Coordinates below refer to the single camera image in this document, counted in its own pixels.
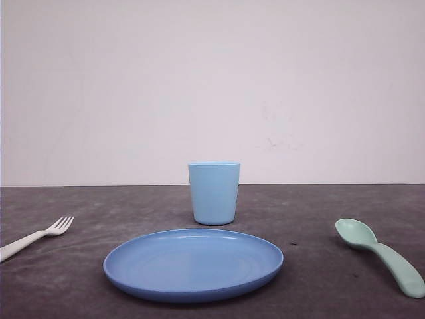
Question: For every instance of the light blue plastic cup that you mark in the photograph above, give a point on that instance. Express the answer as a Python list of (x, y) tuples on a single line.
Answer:
[(214, 191)]

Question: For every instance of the white plastic fork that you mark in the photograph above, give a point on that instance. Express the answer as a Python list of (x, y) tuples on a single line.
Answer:
[(57, 228)]

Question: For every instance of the mint green plastic spoon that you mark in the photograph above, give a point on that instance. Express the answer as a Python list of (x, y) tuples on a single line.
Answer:
[(358, 235)]

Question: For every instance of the blue plastic plate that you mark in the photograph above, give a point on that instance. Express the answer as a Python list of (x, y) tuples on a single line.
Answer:
[(192, 265)]

